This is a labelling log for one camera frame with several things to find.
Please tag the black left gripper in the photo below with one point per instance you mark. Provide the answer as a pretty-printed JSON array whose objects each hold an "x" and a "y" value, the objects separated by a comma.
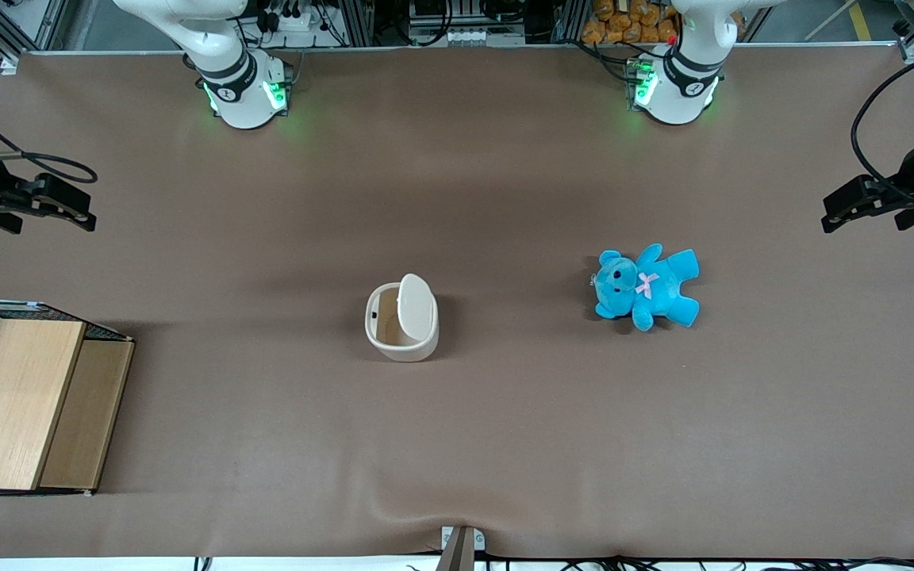
[{"x": 907, "y": 186}]

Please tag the white lidded trash can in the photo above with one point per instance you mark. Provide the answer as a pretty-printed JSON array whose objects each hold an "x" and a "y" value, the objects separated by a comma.
[{"x": 416, "y": 309}]

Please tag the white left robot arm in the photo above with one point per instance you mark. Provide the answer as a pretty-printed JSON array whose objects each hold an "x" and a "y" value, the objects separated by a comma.
[{"x": 683, "y": 79}]

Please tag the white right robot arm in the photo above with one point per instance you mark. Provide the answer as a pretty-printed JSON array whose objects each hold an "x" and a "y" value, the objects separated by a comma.
[{"x": 244, "y": 83}]

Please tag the wooden shelf box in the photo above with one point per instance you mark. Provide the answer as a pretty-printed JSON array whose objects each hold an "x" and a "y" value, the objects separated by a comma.
[{"x": 21, "y": 396}]

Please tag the blue teddy bear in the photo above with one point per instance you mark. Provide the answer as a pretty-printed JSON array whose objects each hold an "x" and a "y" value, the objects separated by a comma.
[{"x": 651, "y": 289}]

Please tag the orange plush toy pile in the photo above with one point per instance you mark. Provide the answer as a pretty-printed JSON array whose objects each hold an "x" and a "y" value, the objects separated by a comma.
[{"x": 624, "y": 22}]

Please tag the white power strip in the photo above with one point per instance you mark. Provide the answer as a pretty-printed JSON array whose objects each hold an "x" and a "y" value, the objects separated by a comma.
[{"x": 294, "y": 20}]

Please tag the brown table mat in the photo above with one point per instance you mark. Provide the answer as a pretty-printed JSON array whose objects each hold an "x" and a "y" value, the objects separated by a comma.
[{"x": 457, "y": 198}]

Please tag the white terminal block strip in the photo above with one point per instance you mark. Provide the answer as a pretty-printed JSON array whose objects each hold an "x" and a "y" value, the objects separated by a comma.
[{"x": 465, "y": 36}]

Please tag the metal table edge bracket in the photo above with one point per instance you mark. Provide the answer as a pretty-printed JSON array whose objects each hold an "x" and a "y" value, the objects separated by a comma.
[{"x": 459, "y": 547}]

